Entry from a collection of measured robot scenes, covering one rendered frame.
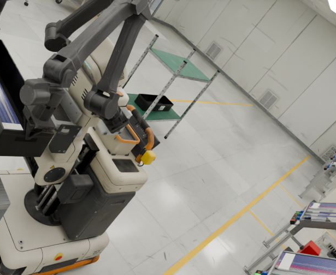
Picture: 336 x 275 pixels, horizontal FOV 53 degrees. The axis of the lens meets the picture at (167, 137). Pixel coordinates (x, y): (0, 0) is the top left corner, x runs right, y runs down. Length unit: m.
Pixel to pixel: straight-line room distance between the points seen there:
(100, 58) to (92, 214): 0.84
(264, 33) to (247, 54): 0.77
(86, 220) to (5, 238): 0.39
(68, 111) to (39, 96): 0.52
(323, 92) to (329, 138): 1.29
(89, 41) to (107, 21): 0.10
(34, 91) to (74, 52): 0.17
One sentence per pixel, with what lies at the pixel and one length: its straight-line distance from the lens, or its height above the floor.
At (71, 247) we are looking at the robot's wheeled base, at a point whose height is 0.27.
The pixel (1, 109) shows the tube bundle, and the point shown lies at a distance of 1.31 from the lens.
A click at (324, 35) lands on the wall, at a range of 10.73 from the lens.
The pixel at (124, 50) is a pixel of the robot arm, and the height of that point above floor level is 1.39.
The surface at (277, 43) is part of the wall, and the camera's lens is 10.90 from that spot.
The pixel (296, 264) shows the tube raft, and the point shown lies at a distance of 2.38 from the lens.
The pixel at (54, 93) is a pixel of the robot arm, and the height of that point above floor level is 1.25.
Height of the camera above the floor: 1.72
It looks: 23 degrees down
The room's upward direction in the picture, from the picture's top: 39 degrees clockwise
